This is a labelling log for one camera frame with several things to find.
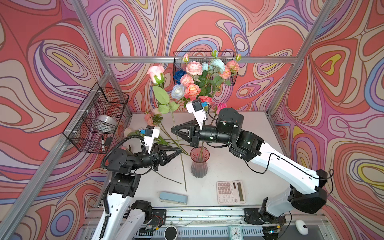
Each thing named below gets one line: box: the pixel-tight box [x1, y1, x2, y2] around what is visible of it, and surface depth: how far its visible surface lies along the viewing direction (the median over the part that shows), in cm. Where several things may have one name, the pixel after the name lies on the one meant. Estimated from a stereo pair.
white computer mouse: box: [295, 219, 309, 236], surface depth 70 cm
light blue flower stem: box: [202, 49, 226, 97], surface depth 69 cm
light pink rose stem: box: [148, 65, 187, 193], surface depth 48 cm
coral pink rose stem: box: [184, 83, 202, 101], surface depth 67 cm
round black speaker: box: [164, 225, 178, 240], surface depth 66 cm
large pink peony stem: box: [185, 60, 203, 84], surface depth 64 cm
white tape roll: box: [92, 115, 118, 134], surface depth 74 cm
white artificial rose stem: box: [171, 83, 185, 105], surface depth 69 cm
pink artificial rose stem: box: [198, 95, 213, 103], surface depth 70 cm
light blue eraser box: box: [159, 192, 188, 205], surface depth 78 cm
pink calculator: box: [216, 179, 246, 205], surface depth 81 cm
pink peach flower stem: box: [226, 53, 242, 77], surface depth 75 cm
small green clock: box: [229, 225, 243, 240], surface depth 69 cm
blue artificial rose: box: [173, 70, 187, 84], surface depth 73 cm
